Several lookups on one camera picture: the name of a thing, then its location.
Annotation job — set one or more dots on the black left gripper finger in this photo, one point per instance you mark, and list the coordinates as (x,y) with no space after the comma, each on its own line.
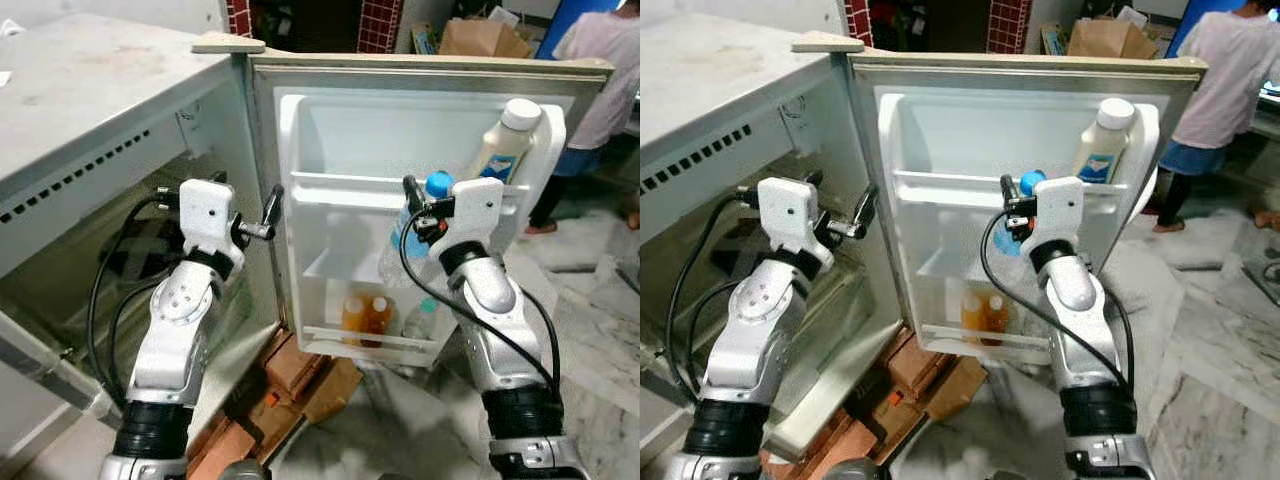
(867,203)
(273,203)

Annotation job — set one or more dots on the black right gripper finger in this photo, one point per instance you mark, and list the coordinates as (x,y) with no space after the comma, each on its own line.
(1007,188)
(411,190)

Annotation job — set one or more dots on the silver fridge door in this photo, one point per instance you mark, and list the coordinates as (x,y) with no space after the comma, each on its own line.
(400,130)
(1000,130)

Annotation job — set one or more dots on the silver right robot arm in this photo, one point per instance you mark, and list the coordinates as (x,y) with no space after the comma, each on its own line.
(490,290)
(1075,290)

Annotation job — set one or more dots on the orange juice bottle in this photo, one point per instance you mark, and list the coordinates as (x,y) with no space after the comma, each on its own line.
(973,315)
(353,318)
(380,318)
(997,315)

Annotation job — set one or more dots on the white bottle white cap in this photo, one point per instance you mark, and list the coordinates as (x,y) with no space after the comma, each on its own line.
(1100,150)
(505,150)

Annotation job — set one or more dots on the small clear plastic bottle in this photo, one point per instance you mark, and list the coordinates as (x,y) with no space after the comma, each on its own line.
(420,322)

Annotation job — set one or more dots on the red brick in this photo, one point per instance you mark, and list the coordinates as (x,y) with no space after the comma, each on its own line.
(895,365)
(840,450)
(225,450)
(290,365)

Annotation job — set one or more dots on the teal printed carton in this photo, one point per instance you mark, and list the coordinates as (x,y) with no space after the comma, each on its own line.
(425,40)
(1052,40)

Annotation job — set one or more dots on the brown paper bag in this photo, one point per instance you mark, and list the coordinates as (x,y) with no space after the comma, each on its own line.
(1110,40)
(485,40)

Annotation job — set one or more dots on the person in pink shirt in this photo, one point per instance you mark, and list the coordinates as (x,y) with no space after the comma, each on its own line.
(600,70)
(1225,70)

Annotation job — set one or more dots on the blue board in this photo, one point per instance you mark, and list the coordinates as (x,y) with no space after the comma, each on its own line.
(580,6)
(1195,15)

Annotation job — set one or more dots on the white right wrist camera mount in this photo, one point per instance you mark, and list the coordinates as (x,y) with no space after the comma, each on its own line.
(478,205)
(1060,205)

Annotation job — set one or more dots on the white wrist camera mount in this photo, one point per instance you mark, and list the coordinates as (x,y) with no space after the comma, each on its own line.
(1060,205)
(790,210)
(478,205)
(207,215)

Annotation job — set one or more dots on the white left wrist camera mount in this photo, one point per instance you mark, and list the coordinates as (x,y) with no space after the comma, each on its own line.
(790,210)
(207,215)

